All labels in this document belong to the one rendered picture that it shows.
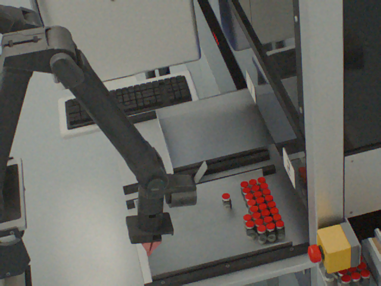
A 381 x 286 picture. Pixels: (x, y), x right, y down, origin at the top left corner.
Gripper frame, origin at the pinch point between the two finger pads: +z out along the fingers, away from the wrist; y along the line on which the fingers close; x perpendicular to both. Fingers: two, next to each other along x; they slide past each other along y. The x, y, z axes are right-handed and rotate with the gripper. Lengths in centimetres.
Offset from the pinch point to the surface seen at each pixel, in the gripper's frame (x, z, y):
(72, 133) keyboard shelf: 67, 16, -12
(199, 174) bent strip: 24.1, -1.0, 17.8
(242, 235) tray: 2.5, 0.6, 23.7
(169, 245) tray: 5.1, 4.3, 6.3
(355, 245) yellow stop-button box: -21.4, -17.7, 39.9
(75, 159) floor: 150, 95, -5
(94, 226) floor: 106, 95, -1
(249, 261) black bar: -7.5, -0.9, 22.5
